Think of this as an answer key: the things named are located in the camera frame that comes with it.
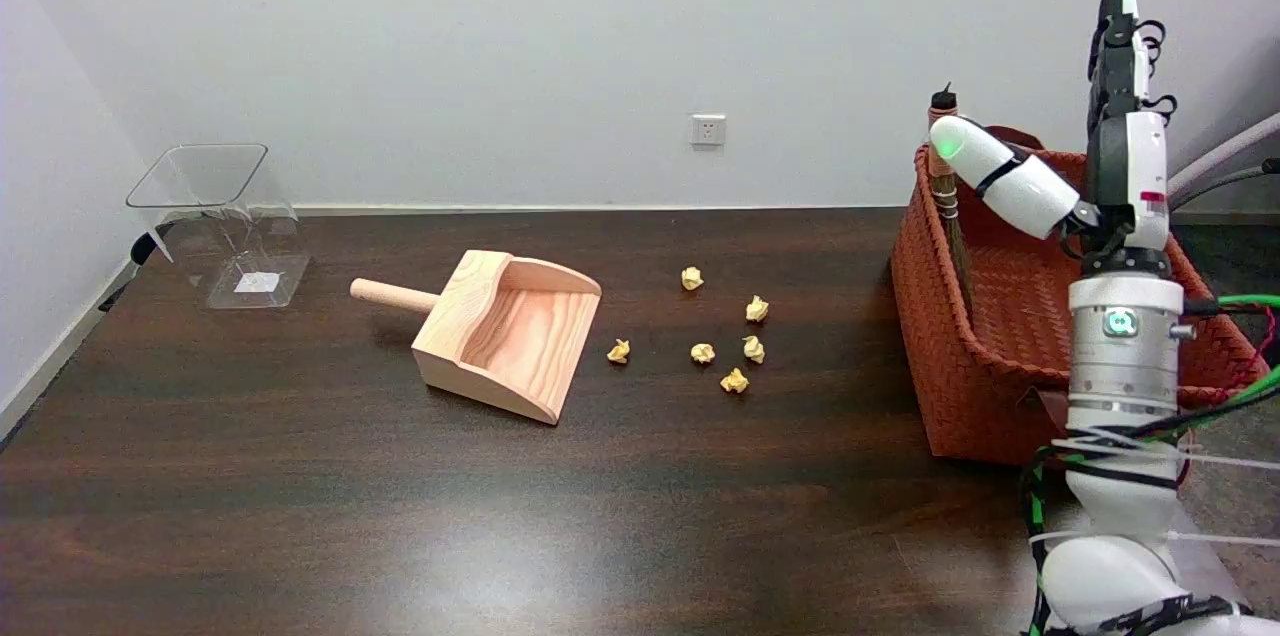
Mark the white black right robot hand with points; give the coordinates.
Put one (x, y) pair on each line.
(1130, 176)

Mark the brown straw hand broom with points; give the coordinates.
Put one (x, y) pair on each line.
(943, 181)

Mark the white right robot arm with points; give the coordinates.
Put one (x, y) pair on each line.
(1120, 366)

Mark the orange-red woven basket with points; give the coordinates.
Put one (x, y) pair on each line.
(960, 386)

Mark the crumpled yellow paper ball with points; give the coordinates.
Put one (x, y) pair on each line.
(753, 349)
(734, 381)
(757, 309)
(703, 353)
(619, 351)
(692, 278)

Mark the wooden dustpan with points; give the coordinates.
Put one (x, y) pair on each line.
(500, 336)

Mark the clear plastic container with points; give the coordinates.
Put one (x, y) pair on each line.
(250, 281)

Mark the black object behind table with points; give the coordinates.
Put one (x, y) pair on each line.
(145, 248)

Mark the white wall outlet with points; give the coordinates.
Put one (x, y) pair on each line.
(708, 129)

